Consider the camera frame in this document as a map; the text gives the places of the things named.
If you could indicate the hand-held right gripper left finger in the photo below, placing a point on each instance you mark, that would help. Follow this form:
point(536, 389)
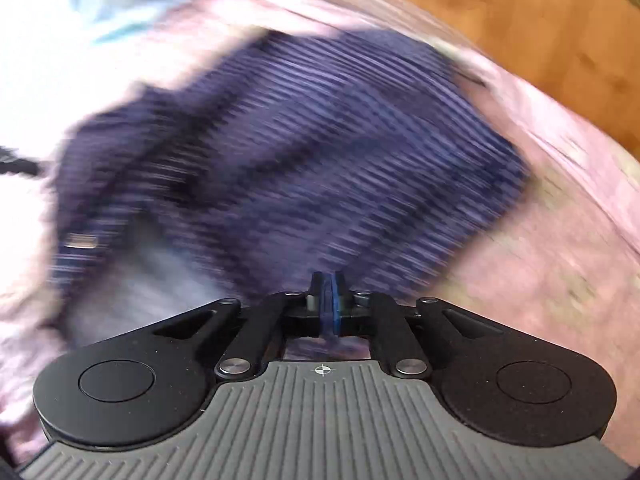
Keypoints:
point(324, 305)

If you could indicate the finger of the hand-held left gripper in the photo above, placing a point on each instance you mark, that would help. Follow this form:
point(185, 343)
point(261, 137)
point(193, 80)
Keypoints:
point(20, 164)

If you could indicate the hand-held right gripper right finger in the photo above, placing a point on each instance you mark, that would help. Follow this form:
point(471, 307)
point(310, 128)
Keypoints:
point(337, 305)

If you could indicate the navy checked shirt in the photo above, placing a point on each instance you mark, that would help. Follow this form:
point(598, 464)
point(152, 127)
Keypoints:
point(300, 160)

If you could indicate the teal cloth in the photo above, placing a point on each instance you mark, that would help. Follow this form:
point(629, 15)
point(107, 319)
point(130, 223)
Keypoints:
point(125, 25)

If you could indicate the light blue cloth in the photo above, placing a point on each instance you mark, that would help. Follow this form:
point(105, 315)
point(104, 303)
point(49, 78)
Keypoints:
point(150, 285)

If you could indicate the pink bear print quilt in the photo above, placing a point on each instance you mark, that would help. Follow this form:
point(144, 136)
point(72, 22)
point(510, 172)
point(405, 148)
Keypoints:
point(525, 285)

